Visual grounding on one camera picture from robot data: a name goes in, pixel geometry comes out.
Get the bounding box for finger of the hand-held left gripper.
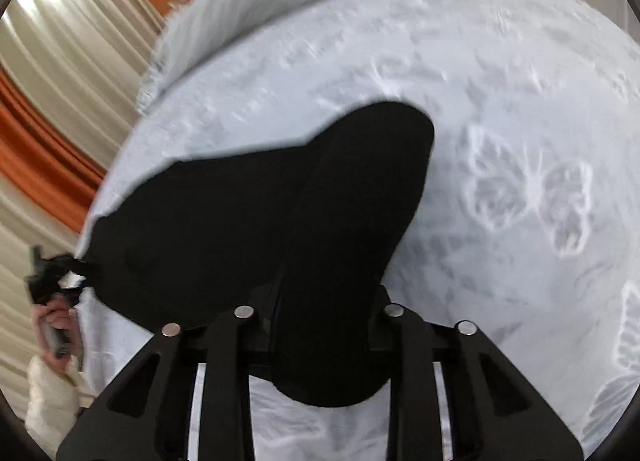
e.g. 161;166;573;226
58;254;91;290

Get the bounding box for orange curtain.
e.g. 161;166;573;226
0;68;109;235

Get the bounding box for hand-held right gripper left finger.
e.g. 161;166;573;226
56;306;275;461

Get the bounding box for white butterfly bedspread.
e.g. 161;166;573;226
75;0;640;461

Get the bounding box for black pants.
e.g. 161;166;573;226
80;101;436;408

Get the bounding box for person's left forearm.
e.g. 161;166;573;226
24;356;97;461

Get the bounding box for person's left hand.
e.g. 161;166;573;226
31;293;84;372

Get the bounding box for cream curtain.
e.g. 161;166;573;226
0;175;87;392
0;0;167;172

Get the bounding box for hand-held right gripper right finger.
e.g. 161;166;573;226
369;304;586;461

